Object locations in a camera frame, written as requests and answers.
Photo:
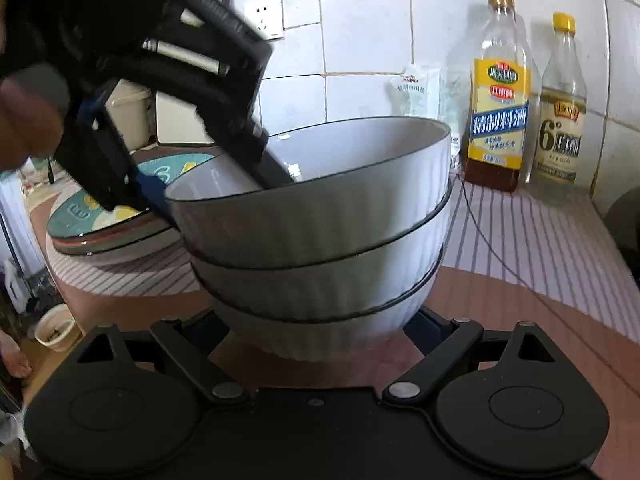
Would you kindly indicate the teal patterned plate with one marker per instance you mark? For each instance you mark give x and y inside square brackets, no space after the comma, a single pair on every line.
[90,215]

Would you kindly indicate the white seasoning packet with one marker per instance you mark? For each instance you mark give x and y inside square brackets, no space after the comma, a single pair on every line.
[417,92]

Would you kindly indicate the white wall socket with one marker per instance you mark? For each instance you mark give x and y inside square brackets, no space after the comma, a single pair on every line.
[264,16]

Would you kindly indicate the dark pot with lid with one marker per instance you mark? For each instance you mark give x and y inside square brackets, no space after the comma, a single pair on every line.
[625,222]

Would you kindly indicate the rabbit print pink-rimmed plate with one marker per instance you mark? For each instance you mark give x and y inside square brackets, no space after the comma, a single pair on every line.
[115,246]

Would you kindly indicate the white cutting board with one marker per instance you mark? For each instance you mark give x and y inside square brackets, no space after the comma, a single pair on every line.
[182,120]

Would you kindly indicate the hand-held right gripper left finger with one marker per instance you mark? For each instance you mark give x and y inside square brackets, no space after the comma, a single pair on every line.
[190,345]

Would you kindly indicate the small cream bowl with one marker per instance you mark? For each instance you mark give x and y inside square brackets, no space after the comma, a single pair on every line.
[57,327]

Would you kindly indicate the person's left hand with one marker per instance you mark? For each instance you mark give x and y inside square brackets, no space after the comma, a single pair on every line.
[25,125]

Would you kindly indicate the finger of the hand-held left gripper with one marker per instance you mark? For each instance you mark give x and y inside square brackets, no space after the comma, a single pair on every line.
[235,125]
[100,170]

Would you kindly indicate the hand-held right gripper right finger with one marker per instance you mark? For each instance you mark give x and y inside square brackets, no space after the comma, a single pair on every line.
[425,330]

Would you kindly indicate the white ribbed bowl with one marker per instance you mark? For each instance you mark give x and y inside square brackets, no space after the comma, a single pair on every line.
[325,200]
[325,337]
[320,287]

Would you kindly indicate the yellow label oil bottle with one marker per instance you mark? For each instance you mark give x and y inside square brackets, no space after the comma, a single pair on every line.
[497,120]

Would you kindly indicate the pink striped table mat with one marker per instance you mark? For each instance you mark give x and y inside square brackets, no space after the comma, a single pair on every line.
[550,260]

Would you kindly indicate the clear vinegar bottle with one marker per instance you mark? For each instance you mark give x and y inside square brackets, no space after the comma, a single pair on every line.
[560,145]

